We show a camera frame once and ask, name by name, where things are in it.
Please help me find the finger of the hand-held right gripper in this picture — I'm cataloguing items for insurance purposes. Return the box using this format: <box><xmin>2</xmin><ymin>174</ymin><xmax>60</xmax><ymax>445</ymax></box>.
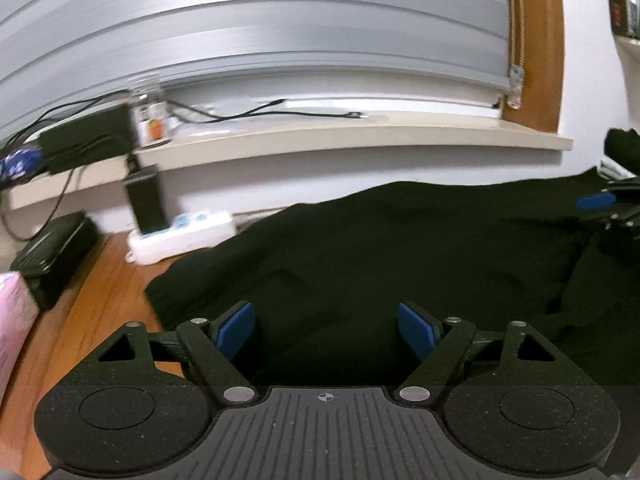
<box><xmin>575</xmin><ymin>184</ymin><xmax>640</xmax><ymax>231</ymax></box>

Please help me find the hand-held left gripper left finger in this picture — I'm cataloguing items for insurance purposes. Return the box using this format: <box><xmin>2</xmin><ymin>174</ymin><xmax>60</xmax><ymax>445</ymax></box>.
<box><xmin>97</xmin><ymin>301</ymin><xmax>258</xmax><ymax>405</ymax></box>

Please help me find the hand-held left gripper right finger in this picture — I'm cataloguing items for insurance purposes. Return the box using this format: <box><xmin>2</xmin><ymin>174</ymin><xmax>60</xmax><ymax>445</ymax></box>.
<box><xmin>396</xmin><ymin>301</ymin><xmax>561</xmax><ymax>405</ymax></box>

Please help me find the black garment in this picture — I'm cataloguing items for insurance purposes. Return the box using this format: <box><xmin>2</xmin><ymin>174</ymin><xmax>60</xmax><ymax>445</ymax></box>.
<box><xmin>145</xmin><ymin>167</ymin><xmax>640</xmax><ymax>391</ymax></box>
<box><xmin>604</xmin><ymin>128</ymin><xmax>640</xmax><ymax>178</ymax></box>

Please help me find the grey striped folded garment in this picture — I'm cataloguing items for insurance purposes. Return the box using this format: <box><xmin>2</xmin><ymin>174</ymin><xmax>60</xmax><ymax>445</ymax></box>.
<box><xmin>599</xmin><ymin>156</ymin><xmax>632</xmax><ymax>180</ymax></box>

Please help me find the black folded garment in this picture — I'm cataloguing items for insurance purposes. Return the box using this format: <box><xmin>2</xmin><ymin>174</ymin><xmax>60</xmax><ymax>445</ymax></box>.
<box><xmin>604</xmin><ymin>128</ymin><xmax>640</xmax><ymax>178</ymax></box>

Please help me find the white power strip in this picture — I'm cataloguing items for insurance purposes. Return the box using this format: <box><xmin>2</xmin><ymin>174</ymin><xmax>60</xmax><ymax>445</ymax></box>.
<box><xmin>125</xmin><ymin>210</ymin><xmax>237</xmax><ymax>265</ymax></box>

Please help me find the black power adapter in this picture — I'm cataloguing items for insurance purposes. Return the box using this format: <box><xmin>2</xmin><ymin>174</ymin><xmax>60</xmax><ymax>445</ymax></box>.
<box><xmin>122</xmin><ymin>162</ymin><xmax>171</xmax><ymax>235</ymax></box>

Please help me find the white bookshelf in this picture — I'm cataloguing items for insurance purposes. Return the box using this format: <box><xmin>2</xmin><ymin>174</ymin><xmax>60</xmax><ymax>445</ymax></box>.
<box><xmin>615</xmin><ymin>35</ymin><xmax>640</xmax><ymax>61</ymax></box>

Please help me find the black case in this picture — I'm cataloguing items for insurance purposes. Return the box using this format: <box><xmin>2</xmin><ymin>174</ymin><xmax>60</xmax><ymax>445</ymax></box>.
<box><xmin>10</xmin><ymin>211</ymin><xmax>101</xmax><ymax>311</ymax></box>

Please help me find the row of books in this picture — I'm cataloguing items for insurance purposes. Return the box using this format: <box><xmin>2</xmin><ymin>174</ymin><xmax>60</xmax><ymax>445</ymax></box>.
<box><xmin>602</xmin><ymin>0</ymin><xmax>640</xmax><ymax>41</ymax></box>

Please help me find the beige window sill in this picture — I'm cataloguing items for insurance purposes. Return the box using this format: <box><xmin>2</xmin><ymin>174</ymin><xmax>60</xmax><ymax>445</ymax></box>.
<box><xmin>7</xmin><ymin>122</ymin><xmax>573</xmax><ymax>211</ymax></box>

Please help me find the pink box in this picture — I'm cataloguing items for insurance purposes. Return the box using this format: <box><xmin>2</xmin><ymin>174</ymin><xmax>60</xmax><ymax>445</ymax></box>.
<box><xmin>0</xmin><ymin>271</ymin><xmax>41</xmax><ymax>401</ymax></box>

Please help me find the clear jar orange label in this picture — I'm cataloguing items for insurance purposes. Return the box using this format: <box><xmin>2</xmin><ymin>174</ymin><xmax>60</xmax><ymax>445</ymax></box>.
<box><xmin>127</xmin><ymin>74</ymin><xmax>173</xmax><ymax>150</ymax></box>

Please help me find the black box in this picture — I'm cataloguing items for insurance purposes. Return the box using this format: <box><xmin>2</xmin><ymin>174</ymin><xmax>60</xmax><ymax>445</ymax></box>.
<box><xmin>37</xmin><ymin>105</ymin><xmax>136</xmax><ymax>173</ymax></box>

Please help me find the blue printed packet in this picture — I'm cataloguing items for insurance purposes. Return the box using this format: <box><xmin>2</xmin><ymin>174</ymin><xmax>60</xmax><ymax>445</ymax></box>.
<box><xmin>0</xmin><ymin>144</ymin><xmax>48</xmax><ymax>191</ymax></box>

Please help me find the grey window blind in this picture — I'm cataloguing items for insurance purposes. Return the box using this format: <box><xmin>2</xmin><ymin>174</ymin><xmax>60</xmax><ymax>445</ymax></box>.
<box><xmin>0</xmin><ymin>0</ymin><xmax>516</xmax><ymax>131</ymax></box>

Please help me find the beaded blind cord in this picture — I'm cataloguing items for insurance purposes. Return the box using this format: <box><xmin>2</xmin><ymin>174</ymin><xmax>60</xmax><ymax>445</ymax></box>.
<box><xmin>505</xmin><ymin>0</ymin><xmax>528</xmax><ymax>111</ymax></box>

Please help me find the wooden window frame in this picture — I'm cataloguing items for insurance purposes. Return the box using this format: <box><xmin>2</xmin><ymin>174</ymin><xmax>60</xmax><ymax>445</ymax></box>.
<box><xmin>502</xmin><ymin>0</ymin><xmax>566</xmax><ymax>136</ymax></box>

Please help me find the white window frame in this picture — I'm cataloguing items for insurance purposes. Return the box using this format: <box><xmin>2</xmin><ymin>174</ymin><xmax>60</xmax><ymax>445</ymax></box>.
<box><xmin>165</xmin><ymin>72</ymin><xmax>503</xmax><ymax>136</ymax></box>

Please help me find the black cable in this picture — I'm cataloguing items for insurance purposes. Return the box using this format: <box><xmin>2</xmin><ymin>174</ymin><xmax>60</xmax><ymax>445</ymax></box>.
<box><xmin>162</xmin><ymin>97</ymin><xmax>371</xmax><ymax>125</ymax></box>

